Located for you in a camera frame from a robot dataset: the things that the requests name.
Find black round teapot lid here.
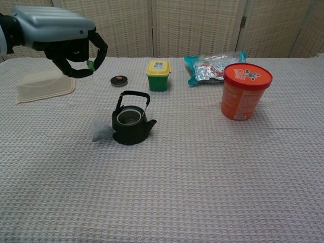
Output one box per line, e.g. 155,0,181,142
110,75,129,87

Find green container with yellow lid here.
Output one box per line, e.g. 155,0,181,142
145,60,173,92

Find pyramid tea bag with tag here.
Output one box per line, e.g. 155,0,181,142
86,60,115,143

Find black cast iron teapot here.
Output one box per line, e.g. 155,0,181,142
111,90,157,146

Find woven folding screen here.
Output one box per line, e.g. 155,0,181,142
0,0,324,62

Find pale woven tablecloth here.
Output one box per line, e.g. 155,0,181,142
0,57,324,243

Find teal and silver snack bag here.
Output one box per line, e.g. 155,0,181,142
184,50,248,87

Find orange tub with red lid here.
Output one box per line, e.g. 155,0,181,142
220,63,273,121

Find beige plastic lunch box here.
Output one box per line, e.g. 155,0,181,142
14,68,76,105

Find left silver and black robot hand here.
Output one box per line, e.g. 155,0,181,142
5,6,108,79

